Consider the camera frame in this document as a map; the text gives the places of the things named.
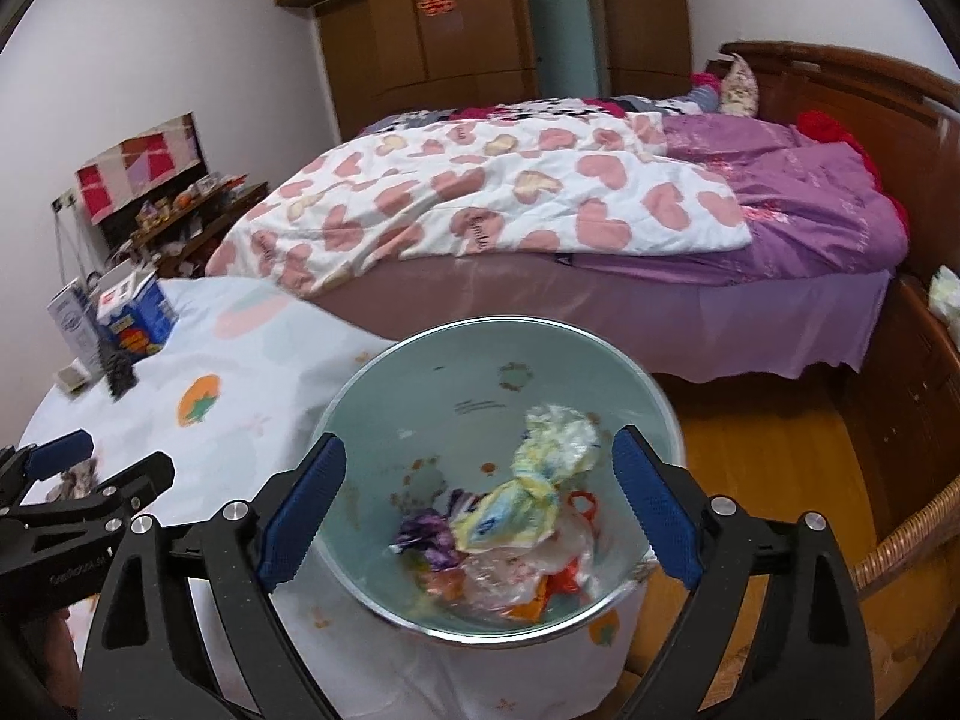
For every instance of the patterned patchwork quilt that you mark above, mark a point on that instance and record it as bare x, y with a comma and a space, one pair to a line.
570, 109

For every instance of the dark wrapper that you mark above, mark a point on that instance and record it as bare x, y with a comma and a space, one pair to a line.
79, 480

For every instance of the purple duvet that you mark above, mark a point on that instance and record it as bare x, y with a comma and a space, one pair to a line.
810, 195

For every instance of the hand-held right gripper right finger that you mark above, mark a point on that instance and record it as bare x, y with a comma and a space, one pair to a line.
660, 510

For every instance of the clutter of small items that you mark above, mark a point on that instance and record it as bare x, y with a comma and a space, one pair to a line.
187, 202

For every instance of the white fruit-print tablecloth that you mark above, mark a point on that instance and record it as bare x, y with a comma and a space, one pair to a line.
262, 360

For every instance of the pink purple bed sheet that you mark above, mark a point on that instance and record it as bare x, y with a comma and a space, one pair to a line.
637, 315

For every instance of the purple wrapper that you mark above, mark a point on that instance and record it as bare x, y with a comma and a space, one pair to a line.
424, 532

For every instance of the red paper decoration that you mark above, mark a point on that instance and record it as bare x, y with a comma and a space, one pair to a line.
436, 0

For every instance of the white heart-print blanket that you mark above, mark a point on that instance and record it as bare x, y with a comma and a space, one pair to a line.
487, 187

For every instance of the black television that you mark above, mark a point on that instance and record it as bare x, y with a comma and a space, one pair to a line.
196, 142

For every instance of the brown wooden wardrobe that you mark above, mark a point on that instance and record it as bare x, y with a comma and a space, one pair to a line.
465, 37

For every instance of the red fuzzy cloth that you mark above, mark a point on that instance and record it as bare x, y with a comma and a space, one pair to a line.
821, 124

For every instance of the dark pine cone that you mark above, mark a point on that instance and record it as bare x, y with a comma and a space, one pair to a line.
118, 371

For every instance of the small beige box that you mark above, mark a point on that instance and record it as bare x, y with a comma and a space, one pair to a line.
73, 379

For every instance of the wooden nightstand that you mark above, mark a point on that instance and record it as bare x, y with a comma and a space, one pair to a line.
907, 405

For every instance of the wall socket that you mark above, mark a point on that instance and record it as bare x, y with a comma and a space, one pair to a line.
62, 202

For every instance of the floral pillow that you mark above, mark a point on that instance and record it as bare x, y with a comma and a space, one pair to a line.
739, 90

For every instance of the frosted glass door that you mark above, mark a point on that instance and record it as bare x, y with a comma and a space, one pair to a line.
566, 37

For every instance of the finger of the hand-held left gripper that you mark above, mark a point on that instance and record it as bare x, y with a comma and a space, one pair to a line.
142, 476
60, 454

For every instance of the television with patchwork cover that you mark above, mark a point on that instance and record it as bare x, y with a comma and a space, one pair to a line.
127, 172

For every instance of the clear plastic bag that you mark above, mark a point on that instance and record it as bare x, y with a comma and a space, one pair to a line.
502, 577

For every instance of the white cardboard box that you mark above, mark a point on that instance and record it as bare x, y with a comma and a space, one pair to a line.
71, 322

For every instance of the light green metal-rimmed bin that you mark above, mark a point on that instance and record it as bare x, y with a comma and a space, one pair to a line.
420, 390

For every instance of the wicker chair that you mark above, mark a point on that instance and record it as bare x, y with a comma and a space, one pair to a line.
915, 562

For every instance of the blue carton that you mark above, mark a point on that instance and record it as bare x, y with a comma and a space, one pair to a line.
146, 315

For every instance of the dark wooden cabinet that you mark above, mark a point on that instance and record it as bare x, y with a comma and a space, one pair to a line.
225, 217

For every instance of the yellow white plastic bag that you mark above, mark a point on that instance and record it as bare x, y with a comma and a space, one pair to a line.
525, 495

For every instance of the pink grey cloth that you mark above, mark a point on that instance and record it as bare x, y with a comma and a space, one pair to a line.
705, 94

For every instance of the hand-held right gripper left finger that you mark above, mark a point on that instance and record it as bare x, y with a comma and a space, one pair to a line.
300, 517

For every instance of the wooden bed frame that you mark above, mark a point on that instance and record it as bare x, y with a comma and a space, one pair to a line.
847, 82

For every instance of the white crumpled bag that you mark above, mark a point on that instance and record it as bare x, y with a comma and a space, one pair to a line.
946, 296

